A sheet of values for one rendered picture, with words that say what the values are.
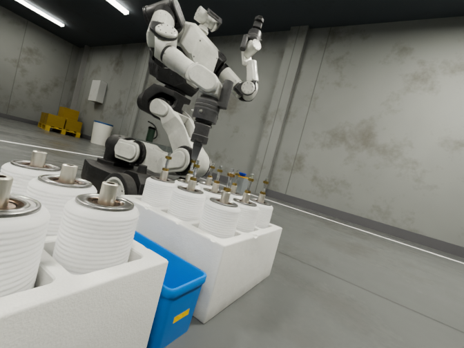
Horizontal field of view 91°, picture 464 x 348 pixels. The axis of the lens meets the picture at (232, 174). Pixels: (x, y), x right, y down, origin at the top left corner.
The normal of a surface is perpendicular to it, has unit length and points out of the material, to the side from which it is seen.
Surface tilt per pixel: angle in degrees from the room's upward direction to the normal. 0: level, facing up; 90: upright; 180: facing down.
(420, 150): 90
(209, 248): 90
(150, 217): 90
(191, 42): 94
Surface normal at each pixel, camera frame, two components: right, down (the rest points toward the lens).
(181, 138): -0.50, -0.10
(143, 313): 0.84, 0.24
